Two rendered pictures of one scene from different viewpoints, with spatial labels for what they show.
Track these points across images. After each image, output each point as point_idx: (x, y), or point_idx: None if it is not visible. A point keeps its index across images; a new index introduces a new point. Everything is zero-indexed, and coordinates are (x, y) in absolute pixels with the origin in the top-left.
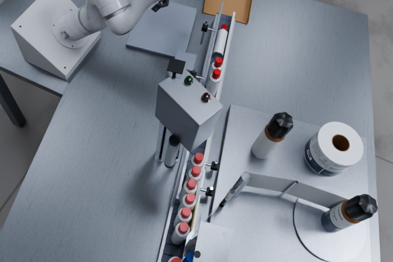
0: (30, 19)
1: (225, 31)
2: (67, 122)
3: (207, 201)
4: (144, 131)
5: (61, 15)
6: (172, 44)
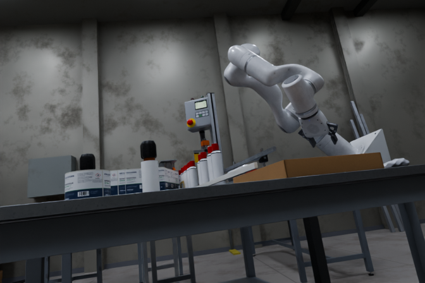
0: (355, 143)
1: (242, 165)
2: None
3: None
4: None
5: (357, 148)
6: None
